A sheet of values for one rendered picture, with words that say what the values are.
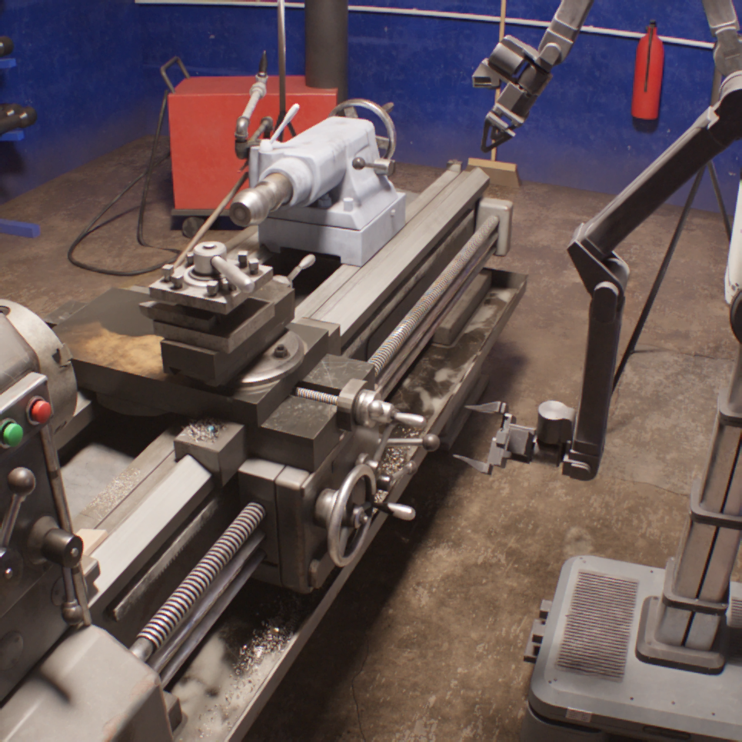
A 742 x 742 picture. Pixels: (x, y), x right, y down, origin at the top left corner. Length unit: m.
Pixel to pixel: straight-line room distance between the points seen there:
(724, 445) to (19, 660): 1.33
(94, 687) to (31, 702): 0.10
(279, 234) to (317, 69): 2.27
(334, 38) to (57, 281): 1.81
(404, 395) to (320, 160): 0.78
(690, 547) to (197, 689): 1.05
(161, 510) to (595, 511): 1.72
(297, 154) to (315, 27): 2.40
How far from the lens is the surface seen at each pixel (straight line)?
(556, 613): 2.28
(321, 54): 4.71
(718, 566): 2.05
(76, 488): 1.90
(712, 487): 1.94
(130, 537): 1.58
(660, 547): 2.93
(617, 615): 2.29
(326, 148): 2.39
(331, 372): 1.91
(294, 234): 2.53
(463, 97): 5.91
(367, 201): 2.52
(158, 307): 1.72
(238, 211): 2.14
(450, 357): 2.94
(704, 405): 3.68
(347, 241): 2.47
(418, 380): 2.81
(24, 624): 1.33
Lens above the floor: 1.84
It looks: 29 degrees down
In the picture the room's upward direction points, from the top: straight up
